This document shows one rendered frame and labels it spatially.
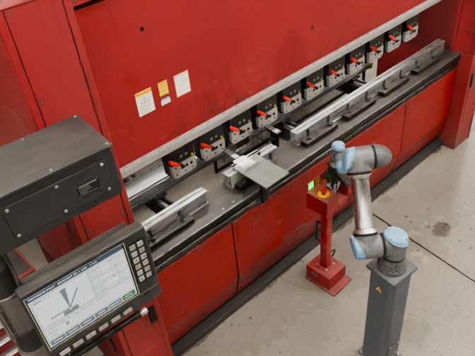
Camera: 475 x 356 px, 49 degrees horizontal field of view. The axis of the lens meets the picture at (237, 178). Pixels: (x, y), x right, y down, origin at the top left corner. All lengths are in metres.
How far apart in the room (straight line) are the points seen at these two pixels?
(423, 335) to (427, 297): 0.30
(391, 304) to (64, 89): 1.87
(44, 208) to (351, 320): 2.33
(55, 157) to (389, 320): 1.96
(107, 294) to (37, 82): 0.76
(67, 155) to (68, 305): 0.52
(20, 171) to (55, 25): 0.51
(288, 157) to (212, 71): 0.91
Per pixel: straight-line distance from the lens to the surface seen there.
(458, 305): 3.70
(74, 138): 1.71
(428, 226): 4.15
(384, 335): 3.06
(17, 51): 1.84
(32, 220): 1.65
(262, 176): 2.91
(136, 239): 1.85
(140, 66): 2.33
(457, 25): 4.47
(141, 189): 2.99
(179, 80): 2.48
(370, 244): 2.56
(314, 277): 3.65
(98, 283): 1.88
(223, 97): 2.69
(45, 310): 1.85
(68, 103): 1.96
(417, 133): 4.40
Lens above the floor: 2.82
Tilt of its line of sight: 39 degrees down
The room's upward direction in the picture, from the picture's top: 6 degrees counter-clockwise
